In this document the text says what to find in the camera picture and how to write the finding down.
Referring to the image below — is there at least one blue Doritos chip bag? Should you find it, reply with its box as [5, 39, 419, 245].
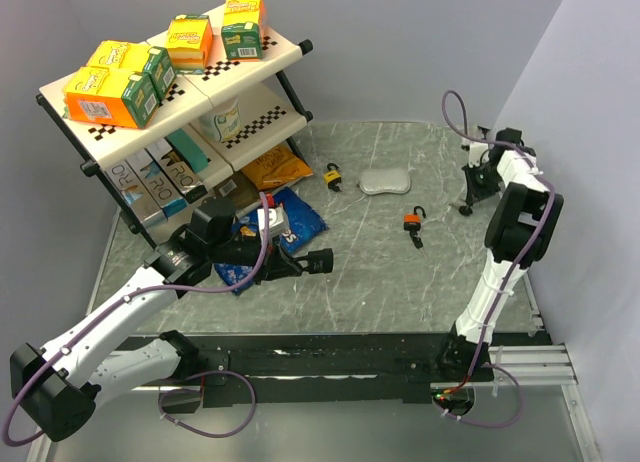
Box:
[214, 188, 328, 296]

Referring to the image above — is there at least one left white RO box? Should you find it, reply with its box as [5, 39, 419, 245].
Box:
[106, 161, 166, 228]

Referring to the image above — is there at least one green yellow sponge box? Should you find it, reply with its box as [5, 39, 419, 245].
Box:
[220, 0, 267, 61]

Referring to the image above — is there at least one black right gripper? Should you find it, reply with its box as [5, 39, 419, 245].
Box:
[462, 160, 503, 205]

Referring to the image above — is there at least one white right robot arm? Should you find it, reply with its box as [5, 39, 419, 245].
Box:
[436, 128, 564, 382]

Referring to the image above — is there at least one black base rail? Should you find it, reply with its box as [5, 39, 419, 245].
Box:
[119, 333, 506, 409]

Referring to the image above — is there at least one middle white RO box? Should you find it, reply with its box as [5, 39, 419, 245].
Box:
[126, 149, 187, 218]

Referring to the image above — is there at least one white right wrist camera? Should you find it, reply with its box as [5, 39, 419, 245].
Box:
[461, 125, 491, 168]

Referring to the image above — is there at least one orange padlock with keys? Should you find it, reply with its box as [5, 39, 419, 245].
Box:
[403, 206, 427, 257]

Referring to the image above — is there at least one orange yellow sponge pack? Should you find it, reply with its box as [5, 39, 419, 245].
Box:
[165, 14, 214, 71]

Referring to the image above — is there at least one white paper cup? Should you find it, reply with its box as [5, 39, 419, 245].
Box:
[198, 97, 242, 142]

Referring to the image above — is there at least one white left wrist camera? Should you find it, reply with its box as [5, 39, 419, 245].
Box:
[257, 206, 290, 238]

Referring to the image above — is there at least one grey silver sponge pad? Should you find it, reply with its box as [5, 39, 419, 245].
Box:
[356, 168, 411, 196]

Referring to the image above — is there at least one beige two-tier shelf rack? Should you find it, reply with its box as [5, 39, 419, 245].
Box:
[36, 29, 313, 246]

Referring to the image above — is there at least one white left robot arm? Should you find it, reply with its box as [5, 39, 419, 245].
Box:
[9, 194, 333, 442]

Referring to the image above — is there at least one yellow honey dijon chip bag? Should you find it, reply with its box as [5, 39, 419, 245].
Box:
[241, 146, 313, 190]

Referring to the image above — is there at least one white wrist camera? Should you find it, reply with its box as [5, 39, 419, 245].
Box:
[257, 206, 290, 238]
[461, 125, 491, 168]

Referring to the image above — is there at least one yellow padlock with key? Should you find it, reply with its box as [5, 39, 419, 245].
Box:
[323, 162, 342, 193]

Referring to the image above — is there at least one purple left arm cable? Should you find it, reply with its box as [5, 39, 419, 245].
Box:
[0, 191, 274, 447]

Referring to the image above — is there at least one white ro box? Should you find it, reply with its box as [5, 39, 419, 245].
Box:
[126, 149, 187, 218]
[106, 161, 166, 228]

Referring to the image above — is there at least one front orange sponge box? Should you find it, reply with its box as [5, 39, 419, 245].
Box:
[63, 66, 159, 129]

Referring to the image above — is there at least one black padlock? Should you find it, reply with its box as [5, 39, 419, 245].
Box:
[296, 248, 334, 274]

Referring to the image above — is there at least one brown snack bag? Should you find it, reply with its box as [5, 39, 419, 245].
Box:
[213, 172, 259, 215]

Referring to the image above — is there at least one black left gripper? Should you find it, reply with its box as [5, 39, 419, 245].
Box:
[209, 228, 302, 284]

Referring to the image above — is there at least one teal box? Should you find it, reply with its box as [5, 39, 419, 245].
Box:
[166, 129, 209, 174]

